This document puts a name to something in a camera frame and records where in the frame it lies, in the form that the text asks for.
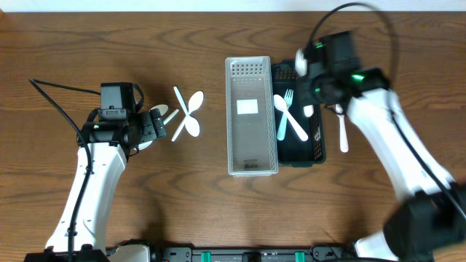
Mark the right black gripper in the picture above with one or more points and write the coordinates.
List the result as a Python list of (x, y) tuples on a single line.
[(303, 94)]

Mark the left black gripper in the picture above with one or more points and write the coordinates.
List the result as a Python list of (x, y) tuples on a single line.
[(156, 124)]

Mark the white plastic spoon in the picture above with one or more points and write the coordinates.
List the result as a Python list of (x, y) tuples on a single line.
[(162, 109), (142, 146)]

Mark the white plastic fork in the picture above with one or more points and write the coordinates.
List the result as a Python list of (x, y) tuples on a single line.
[(343, 142), (301, 70)]

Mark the white spoon crossed bowl down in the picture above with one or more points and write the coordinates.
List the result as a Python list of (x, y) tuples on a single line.
[(189, 120)]

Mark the pale pink plastic spoon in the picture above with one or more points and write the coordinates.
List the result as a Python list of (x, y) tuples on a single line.
[(281, 105)]

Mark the white spoon crossed bowl up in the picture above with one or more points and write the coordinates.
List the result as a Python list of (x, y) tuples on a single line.
[(193, 103)]

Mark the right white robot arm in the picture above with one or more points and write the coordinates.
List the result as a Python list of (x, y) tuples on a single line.
[(431, 214)]

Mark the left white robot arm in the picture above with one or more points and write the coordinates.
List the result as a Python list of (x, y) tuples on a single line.
[(108, 163)]

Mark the light blue plastic fork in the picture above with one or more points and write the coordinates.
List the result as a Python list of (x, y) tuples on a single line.
[(288, 97)]

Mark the black plastic basket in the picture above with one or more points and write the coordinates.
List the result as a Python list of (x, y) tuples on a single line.
[(291, 151)]

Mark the clear plastic basket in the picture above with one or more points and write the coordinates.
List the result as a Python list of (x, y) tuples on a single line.
[(250, 117)]

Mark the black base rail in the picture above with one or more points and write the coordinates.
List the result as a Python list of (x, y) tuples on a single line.
[(137, 250)]

